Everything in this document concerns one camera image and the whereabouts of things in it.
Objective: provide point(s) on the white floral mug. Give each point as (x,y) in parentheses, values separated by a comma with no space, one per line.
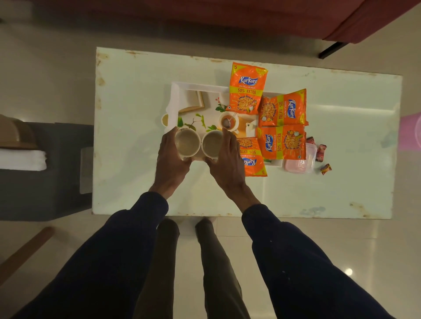
(212,144)
(187,143)

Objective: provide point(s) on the white printed tray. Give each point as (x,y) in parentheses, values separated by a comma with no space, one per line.
(184,95)

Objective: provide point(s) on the person's left hand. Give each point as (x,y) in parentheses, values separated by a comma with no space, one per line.
(167,167)

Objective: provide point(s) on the person's right forearm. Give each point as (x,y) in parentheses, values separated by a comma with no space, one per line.
(306,272)

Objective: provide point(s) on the person's left forearm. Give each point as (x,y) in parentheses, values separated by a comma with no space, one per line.
(102,263)

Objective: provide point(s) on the round brown wooden board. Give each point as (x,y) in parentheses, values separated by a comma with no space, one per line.
(16,133)

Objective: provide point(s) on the orange snack packet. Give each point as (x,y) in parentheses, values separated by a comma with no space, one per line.
(281,143)
(246,88)
(253,161)
(284,108)

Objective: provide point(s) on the pink lidded plastic container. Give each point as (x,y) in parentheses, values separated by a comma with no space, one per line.
(301,164)

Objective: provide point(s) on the orange brown candy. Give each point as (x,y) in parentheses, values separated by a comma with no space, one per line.
(325,169)

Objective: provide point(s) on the wooden chair frame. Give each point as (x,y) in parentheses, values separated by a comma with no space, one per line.
(26,254)

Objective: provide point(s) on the person's left leg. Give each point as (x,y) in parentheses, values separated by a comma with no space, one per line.
(158,279)

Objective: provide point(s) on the person's right leg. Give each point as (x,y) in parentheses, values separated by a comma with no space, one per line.
(220,279)

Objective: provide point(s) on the dark grey plastic stool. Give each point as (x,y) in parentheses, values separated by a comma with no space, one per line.
(42,197)

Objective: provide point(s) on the pink plastic bin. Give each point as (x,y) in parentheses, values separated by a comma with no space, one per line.
(409,131)

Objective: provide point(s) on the person's leg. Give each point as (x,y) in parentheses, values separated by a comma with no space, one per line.
(220,279)
(158,279)

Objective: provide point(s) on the person's right hand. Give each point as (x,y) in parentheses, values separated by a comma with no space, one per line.
(232,174)

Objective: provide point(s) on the white napkin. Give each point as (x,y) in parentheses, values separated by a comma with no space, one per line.
(23,160)

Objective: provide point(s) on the red fabric sofa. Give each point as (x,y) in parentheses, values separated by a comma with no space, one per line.
(213,13)

